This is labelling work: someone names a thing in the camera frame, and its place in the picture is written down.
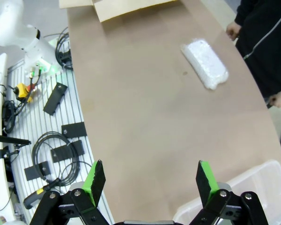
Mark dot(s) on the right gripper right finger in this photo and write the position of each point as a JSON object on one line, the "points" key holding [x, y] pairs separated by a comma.
{"points": [[208, 187]]}

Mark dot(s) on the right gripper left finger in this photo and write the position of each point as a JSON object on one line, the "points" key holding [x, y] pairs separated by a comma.
{"points": [[91, 187]]}

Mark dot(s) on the bubble-wrapped clock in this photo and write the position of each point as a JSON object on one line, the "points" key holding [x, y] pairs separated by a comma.
{"points": [[206, 63]]}

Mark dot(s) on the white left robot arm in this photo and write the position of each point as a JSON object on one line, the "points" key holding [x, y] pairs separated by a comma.
{"points": [[11, 23]]}

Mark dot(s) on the black sleeved right forearm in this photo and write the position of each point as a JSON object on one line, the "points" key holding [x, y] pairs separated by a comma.
{"points": [[242, 14]]}

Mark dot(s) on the person left hand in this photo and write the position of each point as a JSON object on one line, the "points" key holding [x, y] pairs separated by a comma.
{"points": [[277, 100]]}

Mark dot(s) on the person right hand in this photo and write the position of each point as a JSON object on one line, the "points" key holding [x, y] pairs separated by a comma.
{"points": [[233, 30]]}

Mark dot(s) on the black flat mounting plate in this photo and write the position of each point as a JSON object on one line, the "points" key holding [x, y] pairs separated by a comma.
{"points": [[73, 130], [36, 171], [55, 98], [68, 151]]}

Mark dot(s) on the clear plastic bin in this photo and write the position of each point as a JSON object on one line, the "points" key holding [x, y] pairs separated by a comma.
{"points": [[260, 185]]}

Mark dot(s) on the black yellow handheld controller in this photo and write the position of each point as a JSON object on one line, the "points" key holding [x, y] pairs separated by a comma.
{"points": [[35, 198]]}

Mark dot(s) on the grey slotted aluminium base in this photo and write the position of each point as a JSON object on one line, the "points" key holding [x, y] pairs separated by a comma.
{"points": [[37, 122]]}

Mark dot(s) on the yellow emergency stop button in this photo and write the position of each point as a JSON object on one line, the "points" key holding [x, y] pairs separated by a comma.
{"points": [[21, 90]]}

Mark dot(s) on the person torso black hoodie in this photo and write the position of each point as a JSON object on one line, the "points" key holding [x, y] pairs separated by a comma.
{"points": [[271, 47]]}

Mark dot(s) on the brown cardboard box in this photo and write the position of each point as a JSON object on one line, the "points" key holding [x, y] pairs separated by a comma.
{"points": [[121, 9]]}

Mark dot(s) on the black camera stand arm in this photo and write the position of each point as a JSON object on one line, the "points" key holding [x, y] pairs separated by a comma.
{"points": [[9, 139]]}

